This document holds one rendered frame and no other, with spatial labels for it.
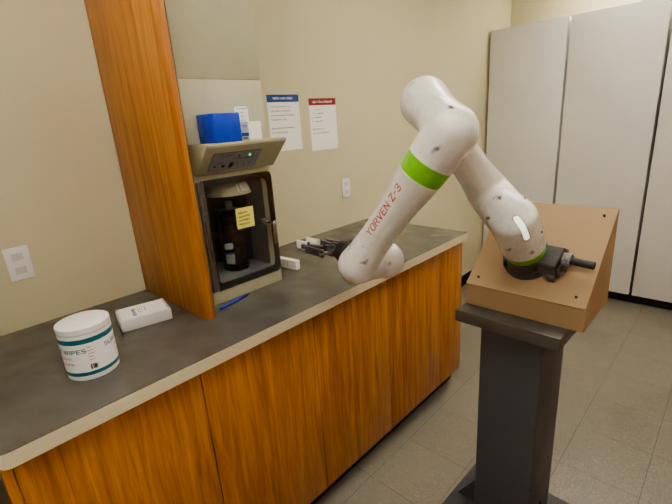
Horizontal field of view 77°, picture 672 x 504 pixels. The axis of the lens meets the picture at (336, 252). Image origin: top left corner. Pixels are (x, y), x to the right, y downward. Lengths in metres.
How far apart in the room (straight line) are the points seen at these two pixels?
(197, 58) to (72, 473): 1.21
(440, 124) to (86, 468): 1.16
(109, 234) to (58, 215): 0.18
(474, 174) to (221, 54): 0.91
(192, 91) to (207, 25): 0.22
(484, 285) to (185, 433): 1.01
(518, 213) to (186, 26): 1.13
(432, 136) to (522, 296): 0.64
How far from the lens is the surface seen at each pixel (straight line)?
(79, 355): 1.31
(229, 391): 1.41
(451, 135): 0.96
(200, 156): 1.43
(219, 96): 1.56
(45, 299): 1.85
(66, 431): 1.20
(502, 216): 1.26
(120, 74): 1.67
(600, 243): 1.47
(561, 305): 1.38
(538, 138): 4.02
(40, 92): 1.80
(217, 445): 1.48
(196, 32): 1.56
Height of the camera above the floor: 1.55
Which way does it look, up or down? 17 degrees down
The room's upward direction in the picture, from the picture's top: 4 degrees counter-clockwise
